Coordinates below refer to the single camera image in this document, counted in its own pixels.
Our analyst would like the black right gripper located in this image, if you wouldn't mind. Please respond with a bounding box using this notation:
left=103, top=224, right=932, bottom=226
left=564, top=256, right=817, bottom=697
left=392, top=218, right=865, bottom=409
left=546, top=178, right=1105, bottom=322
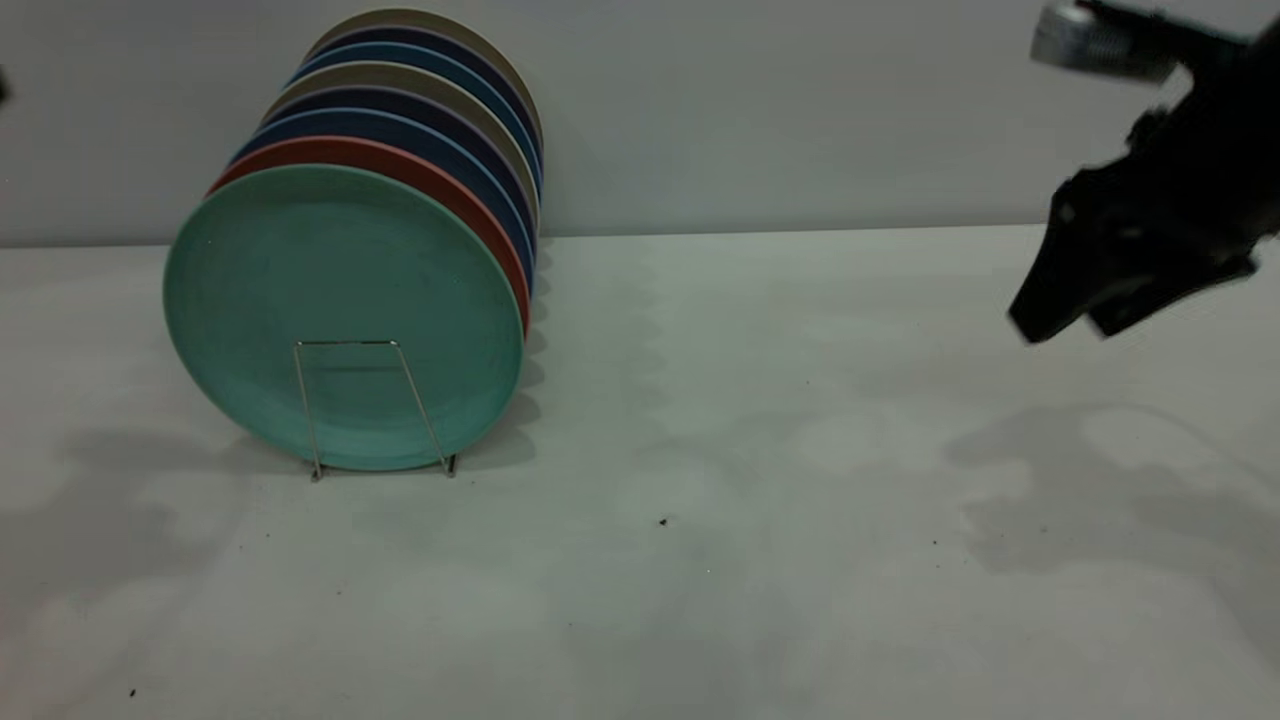
left=1006, top=100, right=1280, bottom=345

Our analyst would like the beige plate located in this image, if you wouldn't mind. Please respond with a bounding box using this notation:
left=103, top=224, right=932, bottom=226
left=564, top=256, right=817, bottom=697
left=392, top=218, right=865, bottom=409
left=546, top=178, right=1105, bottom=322
left=305, top=8, right=546, bottom=141
left=265, top=62, right=541, bottom=217

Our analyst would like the teal blue plate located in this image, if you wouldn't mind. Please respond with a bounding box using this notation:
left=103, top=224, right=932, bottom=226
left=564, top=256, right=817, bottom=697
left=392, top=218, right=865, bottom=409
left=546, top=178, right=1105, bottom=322
left=290, top=42, right=543, bottom=191

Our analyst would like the dark purple plate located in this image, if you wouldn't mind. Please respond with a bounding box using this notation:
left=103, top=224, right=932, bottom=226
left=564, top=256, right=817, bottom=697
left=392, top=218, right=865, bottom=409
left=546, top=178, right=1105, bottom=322
left=262, top=85, right=539, bottom=233

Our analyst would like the red plate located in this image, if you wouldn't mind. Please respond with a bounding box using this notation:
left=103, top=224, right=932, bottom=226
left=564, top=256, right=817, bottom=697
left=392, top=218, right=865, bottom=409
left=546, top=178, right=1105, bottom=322
left=207, top=137, right=532, bottom=337

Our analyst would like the green plate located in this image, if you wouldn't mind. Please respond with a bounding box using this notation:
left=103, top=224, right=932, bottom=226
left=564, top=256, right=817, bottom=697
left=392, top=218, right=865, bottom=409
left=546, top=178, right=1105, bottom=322
left=163, top=165, right=526, bottom=473

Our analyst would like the silver wire plate rack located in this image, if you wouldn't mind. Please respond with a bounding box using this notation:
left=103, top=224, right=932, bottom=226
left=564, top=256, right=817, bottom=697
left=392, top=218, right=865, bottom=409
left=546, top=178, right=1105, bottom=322
left=293, top=340, right=459, bottom=483

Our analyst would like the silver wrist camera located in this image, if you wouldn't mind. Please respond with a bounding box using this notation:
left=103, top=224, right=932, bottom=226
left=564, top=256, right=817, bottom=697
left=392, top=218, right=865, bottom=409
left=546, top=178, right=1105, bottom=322
left=1030, top=0, right=1181, bottom=84

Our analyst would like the dark navy plate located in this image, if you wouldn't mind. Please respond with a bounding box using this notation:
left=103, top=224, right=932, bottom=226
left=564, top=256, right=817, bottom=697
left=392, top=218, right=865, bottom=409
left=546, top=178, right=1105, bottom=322
left=305, top=25, right=544, bottom=151

